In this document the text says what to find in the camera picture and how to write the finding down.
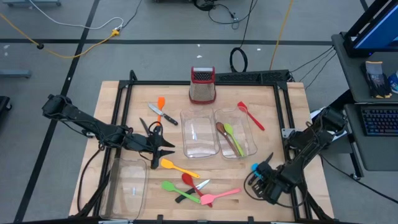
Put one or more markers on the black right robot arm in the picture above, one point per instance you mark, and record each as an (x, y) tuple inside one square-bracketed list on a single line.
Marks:
[(311, 146)]

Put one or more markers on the gray black work glove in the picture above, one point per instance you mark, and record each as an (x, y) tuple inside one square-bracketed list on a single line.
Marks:
[(374, 77)]

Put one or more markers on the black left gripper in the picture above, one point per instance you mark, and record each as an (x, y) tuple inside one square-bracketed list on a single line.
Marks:
[(146, 143)]

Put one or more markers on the red spatula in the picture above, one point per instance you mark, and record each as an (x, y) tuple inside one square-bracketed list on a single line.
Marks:
[(242, 107)]

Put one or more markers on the white paper sheet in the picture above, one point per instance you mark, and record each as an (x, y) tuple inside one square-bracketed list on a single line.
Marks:
[(342, 132)]

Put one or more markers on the gray keyboard shelf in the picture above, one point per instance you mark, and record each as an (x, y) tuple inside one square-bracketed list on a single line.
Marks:
[(379, 152)]

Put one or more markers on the blue white roll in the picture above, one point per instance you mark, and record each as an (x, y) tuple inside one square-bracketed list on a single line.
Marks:
[(395, 82)]

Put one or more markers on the blue spatula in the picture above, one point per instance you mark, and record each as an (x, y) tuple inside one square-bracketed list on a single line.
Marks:
[(255, 168)]

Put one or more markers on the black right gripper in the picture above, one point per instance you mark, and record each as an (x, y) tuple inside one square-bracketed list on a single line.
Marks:
[(272, 183)]

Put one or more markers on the black keyboard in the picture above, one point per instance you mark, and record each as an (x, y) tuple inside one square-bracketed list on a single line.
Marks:
[(379, 121)]

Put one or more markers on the black desk leg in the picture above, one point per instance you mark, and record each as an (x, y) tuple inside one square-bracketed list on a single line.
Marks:
[(345, 97)]

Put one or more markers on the brown wooden spoon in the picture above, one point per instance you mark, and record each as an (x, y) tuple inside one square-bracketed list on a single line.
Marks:
[(220, 127)]

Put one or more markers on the black computer monitor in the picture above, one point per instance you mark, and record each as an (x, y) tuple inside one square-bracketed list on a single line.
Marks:
[(379, 31)]

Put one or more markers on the red spoon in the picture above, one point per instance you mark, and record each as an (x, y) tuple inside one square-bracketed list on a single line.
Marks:
[(187, 179)]

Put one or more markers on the yellow spatula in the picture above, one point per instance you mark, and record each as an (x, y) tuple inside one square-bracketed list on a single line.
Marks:
[(166, 164)]

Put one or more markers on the green spatula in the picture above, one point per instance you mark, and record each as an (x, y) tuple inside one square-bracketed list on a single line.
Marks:
[(168, 186)]

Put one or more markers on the all-black knife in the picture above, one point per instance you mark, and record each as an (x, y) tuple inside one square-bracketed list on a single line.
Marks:
[(269, 157)]

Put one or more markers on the pink spatula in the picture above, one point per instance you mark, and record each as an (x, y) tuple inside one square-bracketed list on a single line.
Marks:
[(208, 199)]

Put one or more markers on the light green spoon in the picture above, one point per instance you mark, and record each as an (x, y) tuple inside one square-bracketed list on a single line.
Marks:
[(228, 128)]

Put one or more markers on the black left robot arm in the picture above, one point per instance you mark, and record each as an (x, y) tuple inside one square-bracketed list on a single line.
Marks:
[(87, 123)]

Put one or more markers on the black aluminium table frame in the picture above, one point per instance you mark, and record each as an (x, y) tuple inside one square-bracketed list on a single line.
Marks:
[(155, 82)]

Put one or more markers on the gray table foot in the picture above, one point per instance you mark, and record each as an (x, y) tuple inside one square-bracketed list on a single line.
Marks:
[(31, 3), (15, 74)]

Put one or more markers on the gray desk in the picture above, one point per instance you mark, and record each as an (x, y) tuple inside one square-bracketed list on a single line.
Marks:
[(351, 77)]

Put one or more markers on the red metal box grater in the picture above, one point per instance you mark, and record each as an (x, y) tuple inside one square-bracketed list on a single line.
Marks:
[(202, 90)]

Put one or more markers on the clear plastic bin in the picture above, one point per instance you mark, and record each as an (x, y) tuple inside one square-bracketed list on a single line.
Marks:
[(199, 149), (124, 186), (248, 124)]

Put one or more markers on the small black block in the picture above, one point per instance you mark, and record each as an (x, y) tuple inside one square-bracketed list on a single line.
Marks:
[(144, 126)]

